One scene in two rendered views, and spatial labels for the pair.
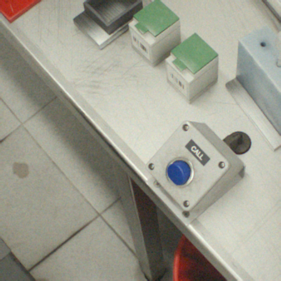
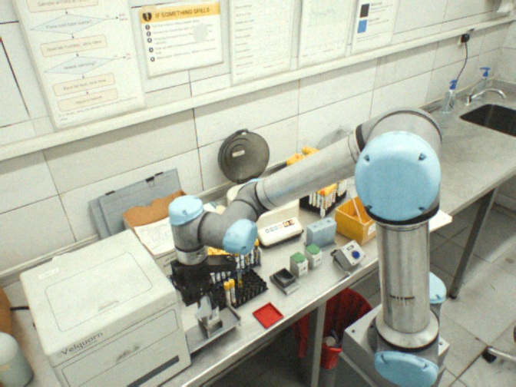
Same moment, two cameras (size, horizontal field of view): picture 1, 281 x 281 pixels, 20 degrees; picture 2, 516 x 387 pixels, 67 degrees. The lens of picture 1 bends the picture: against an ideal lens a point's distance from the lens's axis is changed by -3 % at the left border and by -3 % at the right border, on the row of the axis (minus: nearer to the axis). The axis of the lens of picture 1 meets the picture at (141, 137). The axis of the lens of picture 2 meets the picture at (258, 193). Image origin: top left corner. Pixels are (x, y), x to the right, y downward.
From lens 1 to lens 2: 1.13 m
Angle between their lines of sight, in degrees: 61
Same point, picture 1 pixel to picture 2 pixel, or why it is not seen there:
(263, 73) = (324, 228)
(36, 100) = not seen: outside the picture
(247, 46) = (315, 229)
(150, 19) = (299, 258)
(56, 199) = not seen: outside the picture
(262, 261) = (374, 250)
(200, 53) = (312, 247)
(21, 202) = not seen: outside the picture
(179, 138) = (345, 251)
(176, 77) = (317, 259)
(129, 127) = (330, 279)
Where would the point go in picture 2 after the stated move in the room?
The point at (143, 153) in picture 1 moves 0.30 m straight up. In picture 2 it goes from (340, 276) to (350, 203)
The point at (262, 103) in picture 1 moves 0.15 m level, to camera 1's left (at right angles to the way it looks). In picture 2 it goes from (324, 242) to (334, 272)
